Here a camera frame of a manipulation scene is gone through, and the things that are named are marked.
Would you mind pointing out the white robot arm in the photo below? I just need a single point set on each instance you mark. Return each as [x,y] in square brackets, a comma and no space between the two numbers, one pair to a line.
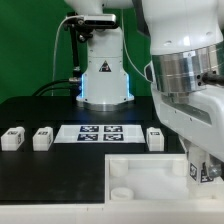
[187,62]

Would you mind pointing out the white sheet with AprilTags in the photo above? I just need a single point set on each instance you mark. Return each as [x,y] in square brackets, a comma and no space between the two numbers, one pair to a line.
[100,134]

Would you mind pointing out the white square tabletop part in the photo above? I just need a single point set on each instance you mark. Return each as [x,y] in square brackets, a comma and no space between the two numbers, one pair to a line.
[154,177]

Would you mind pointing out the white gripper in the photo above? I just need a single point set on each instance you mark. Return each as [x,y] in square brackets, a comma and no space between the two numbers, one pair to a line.
[199,120]

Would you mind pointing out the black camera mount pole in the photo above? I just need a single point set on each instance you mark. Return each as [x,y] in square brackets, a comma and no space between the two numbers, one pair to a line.
[69,26]

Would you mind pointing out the black camera on mount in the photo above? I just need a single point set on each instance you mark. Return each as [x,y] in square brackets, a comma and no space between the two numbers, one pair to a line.
[102,21]

